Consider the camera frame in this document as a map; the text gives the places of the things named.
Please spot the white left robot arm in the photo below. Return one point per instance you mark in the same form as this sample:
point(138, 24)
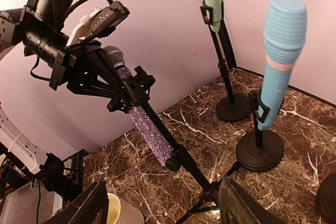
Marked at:
point(33, 129)

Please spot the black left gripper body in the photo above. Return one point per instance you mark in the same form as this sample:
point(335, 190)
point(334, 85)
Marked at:
point(66, 61)

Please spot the black tripod microphone stand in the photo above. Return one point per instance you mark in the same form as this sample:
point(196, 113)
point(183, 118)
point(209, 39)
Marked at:
point(180, 157)

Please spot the black stand of green microphone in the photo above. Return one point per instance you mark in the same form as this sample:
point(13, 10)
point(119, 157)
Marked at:
point(234, 107)

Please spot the blue microphone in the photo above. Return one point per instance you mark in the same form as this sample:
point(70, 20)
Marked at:
point(284, 37)

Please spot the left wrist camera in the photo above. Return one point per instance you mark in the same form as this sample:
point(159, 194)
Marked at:
point(100, 23)

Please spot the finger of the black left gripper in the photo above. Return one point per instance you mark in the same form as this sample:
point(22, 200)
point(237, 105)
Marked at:
point(107, 61)
point(88, 84)

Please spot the black stand of blue microphone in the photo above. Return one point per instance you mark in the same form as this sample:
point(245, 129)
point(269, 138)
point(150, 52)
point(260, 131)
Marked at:
point(259, 151)

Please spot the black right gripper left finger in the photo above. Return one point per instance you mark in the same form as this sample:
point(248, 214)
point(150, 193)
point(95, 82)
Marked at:
point(91, 206)

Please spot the cream ceramic mug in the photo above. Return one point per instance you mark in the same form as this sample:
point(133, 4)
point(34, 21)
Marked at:
point(120, 211)

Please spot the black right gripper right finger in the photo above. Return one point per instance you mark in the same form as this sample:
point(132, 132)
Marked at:
point(233, 199)

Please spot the glitter purple silver microphone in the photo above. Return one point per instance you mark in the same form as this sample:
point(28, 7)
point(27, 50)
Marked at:
point(151, 134)

